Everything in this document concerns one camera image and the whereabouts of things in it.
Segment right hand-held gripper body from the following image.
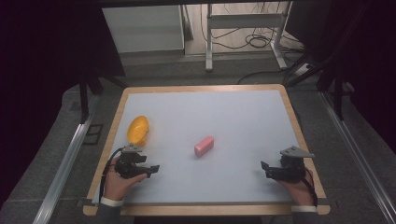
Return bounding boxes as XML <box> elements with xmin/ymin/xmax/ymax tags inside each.
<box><xmin>277</xmin><ymin>146</ymin><xmax>316</xmax><ymax>183</ymax></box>

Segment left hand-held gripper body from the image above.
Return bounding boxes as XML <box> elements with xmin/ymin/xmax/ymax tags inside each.
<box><xmin>114</xmin><ymin>143</ymin><xmax>148</xmax><ymax>180</ymax></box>

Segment yellow bowl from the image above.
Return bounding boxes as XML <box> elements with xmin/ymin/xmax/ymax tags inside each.
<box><xmin>126</xmin><ymin>115</ymin><xmax>150</xmax><ymax>147</ymax></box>

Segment pink soap bar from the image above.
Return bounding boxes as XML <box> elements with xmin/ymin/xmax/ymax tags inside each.
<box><xmin>193</xmin><ymin>134</ymin><xmax>216</xmax><ymax>158</ymax></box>

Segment person's left hand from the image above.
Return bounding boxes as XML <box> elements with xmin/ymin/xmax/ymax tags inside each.
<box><xmin>103</xmin><ymin>157</ymin><xmax>149</xmax><ymax>202</ymax></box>

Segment person's right hand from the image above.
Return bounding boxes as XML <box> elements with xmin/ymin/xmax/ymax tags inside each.
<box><xmin>276</xmin><ymin>169</ymin><xmax>316</xmax><ymax>207</ymax></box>

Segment black metal stand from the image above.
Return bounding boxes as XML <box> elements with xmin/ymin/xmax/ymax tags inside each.
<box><xmin>284</xmin><ymin>46</ymin><xmax>356</xmax><ymax>121</ymax></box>
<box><xmin>77</xmin><ymin>73</ymin><xmax>129</xmax><ymax>125</ymax></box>

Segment white power strip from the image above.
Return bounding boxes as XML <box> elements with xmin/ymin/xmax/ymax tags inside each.
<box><xmin>293</xmin><ymin>63</ymin><xmax>314</xmax><ymax>77</ymax></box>

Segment white cabinet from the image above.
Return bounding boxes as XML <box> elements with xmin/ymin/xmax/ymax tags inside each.
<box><xmin>102</xmin><ymin>4</ymin><xmax>186</xmax><ymax>54</ymax></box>

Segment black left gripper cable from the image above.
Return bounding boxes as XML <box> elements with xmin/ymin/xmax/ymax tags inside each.
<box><xmin>98</xmin><ymin>147</ymin><xmax>127</xmax><ymax>203</ymax></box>

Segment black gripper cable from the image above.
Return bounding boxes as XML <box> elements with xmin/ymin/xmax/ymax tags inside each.
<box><xmin>98</xmin><ymin>147</ymin><xmax>127</xmax><ymax>203</ymax></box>
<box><xmin>300</xmin><ymin>167</ymin><xmax>319</xmax><ymax>208</ymax></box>

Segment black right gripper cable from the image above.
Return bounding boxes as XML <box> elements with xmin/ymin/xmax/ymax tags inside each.
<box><xmin>300</xmin><ymin>167</ymin><xmax>319</xmax><ymax>208</ymax></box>

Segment aluminium rail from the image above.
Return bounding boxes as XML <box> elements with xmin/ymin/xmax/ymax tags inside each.
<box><xmin>32</xmin><ymin>92</ymin><xmax>101</xmax><ymax>224</ymax></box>
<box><xmin>318</xmin><ymin>90</ymin><xmax>396</xmax><ymax>224</ymax></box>

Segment black floor cables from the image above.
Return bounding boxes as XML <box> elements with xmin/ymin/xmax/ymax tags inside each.
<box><xmin>199</xmin><ymin>3</ymin><xmax>304</xmax><ymax>86</ymax></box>

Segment white metal desk frame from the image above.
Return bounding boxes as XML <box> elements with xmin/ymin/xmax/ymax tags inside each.
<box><xmin>205</xmin><ymin>2</ymin><xmax>293</xmax><ymax>73</ymax></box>

